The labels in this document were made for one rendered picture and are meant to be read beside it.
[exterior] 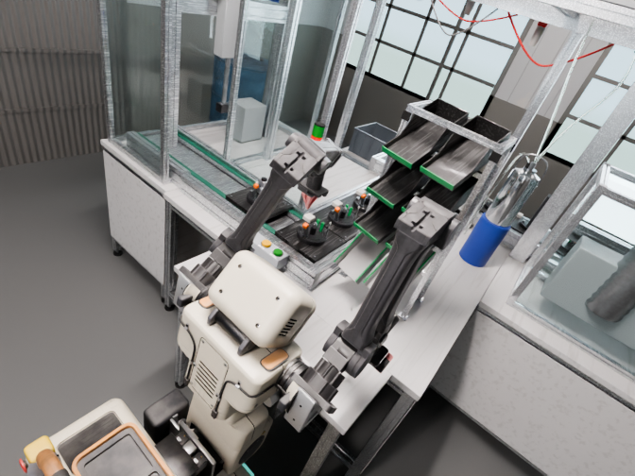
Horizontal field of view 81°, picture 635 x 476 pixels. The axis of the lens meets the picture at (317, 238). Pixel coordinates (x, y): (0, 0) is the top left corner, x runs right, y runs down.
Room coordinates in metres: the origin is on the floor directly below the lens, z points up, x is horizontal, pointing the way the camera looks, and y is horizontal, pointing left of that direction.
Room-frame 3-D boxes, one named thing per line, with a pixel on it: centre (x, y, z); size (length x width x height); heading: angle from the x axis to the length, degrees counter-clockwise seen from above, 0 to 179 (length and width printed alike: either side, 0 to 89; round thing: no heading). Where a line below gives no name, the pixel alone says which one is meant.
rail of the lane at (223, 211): (1.40, 0.34, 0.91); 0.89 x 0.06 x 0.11; 62
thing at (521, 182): (1.83, -0.88, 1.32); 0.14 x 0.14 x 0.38
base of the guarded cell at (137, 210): (2.30, 0.76, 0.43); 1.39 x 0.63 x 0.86; 152
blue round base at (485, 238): (1.83, -0.88, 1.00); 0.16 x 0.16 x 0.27
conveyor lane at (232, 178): (1.56, 0.28, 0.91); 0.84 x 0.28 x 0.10; 62
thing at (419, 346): (1.80, -0.18, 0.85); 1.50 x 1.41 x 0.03; 62
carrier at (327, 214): (1.62, -0.09, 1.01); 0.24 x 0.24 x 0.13; 62
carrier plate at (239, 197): (1.56, 0.33, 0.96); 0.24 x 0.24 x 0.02; 62
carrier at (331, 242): (1.40, 0.03, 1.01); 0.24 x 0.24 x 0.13; 62
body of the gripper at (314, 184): (1.20, 0.07, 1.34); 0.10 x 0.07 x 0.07; 62
